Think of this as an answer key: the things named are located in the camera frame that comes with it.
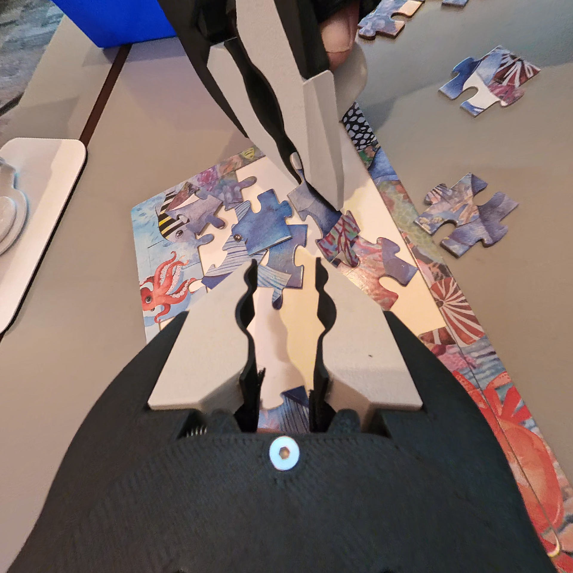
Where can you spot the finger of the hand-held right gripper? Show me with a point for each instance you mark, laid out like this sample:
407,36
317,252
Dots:
291,53
228,76

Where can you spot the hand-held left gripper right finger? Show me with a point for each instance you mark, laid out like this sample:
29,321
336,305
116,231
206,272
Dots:
371,358

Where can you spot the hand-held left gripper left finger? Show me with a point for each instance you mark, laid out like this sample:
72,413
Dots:
201,358

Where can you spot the red coral navy puzzle piece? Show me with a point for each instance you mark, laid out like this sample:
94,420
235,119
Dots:
385,268

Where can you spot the ocean print puzzle board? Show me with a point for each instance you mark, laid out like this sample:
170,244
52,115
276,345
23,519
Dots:
452,309

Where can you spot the person's right hand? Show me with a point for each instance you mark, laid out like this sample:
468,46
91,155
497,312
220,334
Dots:
340,36

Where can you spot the blue plastic storage bin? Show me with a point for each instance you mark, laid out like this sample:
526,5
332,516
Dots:
112,22

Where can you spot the group of assembled puzzle pieces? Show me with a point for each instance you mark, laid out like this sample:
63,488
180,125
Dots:
170,282

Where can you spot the few scattered puzzle pieces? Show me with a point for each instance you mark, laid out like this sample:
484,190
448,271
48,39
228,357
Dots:
380,22

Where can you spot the pile of loose puzzle pieces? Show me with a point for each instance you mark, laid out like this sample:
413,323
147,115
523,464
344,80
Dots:
465,215

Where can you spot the white stand base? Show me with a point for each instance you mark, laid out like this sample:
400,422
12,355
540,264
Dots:
53,201

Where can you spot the metal stand bracket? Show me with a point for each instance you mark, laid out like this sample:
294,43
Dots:
9,210

